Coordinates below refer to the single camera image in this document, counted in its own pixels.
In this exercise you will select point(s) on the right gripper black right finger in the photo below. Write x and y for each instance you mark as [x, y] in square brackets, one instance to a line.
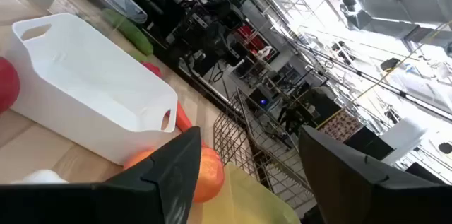
[353, 188]

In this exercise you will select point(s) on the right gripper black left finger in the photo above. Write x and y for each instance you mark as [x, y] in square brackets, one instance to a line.
[141, 199]

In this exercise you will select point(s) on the orange tomato with green calyx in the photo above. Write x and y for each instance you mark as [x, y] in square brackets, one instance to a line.
[210, 178]

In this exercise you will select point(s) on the red tomato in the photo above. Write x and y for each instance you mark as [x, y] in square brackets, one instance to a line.
[7, 86]
[152, 69]

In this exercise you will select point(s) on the dark green cucumber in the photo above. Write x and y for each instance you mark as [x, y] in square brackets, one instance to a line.
[134, 35]

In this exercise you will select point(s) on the patterned panel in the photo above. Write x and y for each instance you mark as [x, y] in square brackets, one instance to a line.
[340, 125]

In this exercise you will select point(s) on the yellow cutting board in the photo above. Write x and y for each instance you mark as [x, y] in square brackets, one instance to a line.
[243, 203]

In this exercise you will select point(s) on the white plastic bin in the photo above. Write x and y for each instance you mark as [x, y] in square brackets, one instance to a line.
[88, 82]

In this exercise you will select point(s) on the shelf with red bins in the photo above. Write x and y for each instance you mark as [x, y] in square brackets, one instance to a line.
[252, 40]

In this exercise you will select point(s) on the silver ventilation duct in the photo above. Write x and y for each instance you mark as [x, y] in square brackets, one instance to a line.
[374, 8]

